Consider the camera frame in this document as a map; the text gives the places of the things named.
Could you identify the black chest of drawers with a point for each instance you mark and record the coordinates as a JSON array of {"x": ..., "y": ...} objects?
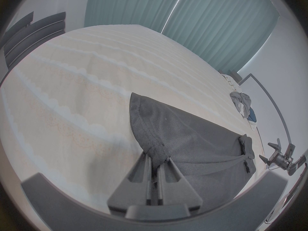
[{"x": 31, "y": 37}]

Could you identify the grey garment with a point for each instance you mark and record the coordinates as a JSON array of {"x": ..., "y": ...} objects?
[{"x": 241, "y": 102}]

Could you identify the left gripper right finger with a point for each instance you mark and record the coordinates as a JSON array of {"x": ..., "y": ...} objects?
[{"x": 175, "y": 189}]

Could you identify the white printed pillow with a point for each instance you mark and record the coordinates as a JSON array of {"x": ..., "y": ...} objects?
[{"x": 232, "y": 83}]

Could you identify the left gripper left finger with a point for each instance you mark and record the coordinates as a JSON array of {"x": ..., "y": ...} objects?
[{"x": 134, "y": 191}]

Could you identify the dark blue garment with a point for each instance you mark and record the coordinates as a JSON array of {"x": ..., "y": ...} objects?
[{"x": 252, "y": 115}]

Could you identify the grey bedside table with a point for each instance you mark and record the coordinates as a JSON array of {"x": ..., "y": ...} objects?
[{"x": 228, "y": 74}]

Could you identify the white garment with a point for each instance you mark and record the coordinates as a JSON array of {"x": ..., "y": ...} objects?
[{"x": 253, "y": 125}]

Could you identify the blue-green curtain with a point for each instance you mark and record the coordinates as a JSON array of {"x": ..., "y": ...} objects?
[
  {"x": 132, "y": 6},
  {"x": 221, "y": 25}
]

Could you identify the black T-shirt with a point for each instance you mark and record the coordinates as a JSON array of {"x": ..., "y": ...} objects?
[{"x": 197, "y": 148}]

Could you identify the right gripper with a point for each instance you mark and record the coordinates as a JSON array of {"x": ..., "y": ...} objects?
[{"x": 280, "y": 159}]

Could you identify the bed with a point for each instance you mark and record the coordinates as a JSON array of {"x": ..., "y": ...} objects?
[{"x": 96, "y": 92}]

